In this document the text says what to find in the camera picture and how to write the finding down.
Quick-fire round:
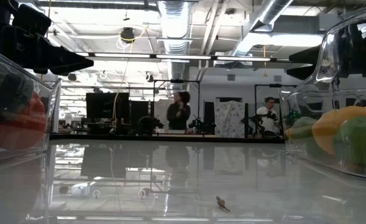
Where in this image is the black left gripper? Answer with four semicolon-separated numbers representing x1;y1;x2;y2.
2;3;94;76

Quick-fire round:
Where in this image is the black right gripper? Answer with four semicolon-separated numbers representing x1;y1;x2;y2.
286;23;366;81

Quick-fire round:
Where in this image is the orange tangerine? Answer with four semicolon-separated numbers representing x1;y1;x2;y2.
311;105;366;156

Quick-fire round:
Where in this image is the green avocado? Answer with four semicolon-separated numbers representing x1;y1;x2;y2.
285;116;319;141

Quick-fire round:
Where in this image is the red bell pepper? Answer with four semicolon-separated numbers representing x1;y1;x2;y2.
0;91;48;150

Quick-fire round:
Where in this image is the clear plastic basket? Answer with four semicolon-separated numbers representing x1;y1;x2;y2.
0;34;62;164
278;4;366;181

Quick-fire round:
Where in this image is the long strip light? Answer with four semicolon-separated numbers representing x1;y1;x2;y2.
94;52;152;59
156;54;212;60
216;55;272;62

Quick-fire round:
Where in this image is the large black monitor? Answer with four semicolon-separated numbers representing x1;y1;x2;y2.
85;91;130;128

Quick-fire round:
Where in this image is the person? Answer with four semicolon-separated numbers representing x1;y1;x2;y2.
256;96;280;135
166;90;192;131

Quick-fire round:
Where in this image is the black round ceiling fixture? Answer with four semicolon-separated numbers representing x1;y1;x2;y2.
119;27;136;44

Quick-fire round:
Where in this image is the small black monitor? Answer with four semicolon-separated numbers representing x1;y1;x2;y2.
129;100;155;125

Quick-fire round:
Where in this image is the green lime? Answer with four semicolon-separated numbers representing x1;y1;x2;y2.
333;116;366;169

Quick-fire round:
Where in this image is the floral patterned cloth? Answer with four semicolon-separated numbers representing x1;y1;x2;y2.
214;100;246;139

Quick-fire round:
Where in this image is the small brown stem piece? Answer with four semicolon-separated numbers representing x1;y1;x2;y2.
215;195;232;213

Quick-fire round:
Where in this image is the silver ceiling duct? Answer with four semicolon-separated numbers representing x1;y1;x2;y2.
231;0;295;58
156;0;192;91

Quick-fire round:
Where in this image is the yellow hanging cable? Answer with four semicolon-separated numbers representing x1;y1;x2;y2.
111;27;148;133

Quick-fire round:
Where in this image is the black aluminium table frame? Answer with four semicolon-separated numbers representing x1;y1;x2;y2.
49;133;285;144

